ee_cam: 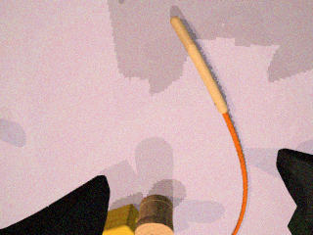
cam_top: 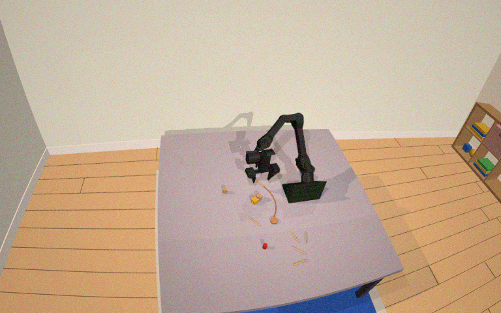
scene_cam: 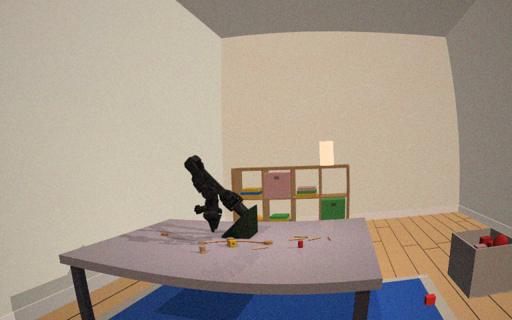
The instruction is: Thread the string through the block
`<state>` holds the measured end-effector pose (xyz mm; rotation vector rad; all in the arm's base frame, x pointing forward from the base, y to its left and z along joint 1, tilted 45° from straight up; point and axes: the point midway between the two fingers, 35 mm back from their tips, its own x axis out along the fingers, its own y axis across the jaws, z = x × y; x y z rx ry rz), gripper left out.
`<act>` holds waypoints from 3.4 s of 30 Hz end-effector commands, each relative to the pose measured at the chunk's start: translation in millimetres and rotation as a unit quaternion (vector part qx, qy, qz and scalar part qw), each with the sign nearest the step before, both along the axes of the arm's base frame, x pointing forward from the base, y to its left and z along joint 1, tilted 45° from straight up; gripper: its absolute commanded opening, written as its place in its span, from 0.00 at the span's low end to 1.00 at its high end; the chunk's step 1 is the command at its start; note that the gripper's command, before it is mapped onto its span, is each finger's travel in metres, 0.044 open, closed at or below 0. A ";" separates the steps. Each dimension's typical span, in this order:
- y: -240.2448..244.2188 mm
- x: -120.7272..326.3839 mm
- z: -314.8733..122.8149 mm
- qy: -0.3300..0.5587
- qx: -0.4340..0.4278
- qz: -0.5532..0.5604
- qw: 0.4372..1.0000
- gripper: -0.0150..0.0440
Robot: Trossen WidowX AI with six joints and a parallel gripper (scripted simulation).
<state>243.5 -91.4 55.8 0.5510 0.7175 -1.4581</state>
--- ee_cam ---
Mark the light wooden cylinder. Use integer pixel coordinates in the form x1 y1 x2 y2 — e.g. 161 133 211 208
136 195 173 235

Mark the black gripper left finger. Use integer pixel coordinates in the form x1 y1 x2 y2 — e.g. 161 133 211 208
0 175 111 235

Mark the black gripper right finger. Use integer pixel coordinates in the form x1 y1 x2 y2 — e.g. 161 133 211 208
277 148 313 234

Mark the wooden stick with orange string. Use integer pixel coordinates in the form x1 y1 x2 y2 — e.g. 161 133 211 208
169 17 247 235

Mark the yellow wooden block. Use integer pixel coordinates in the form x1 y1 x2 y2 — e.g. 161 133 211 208
102 204 140 235

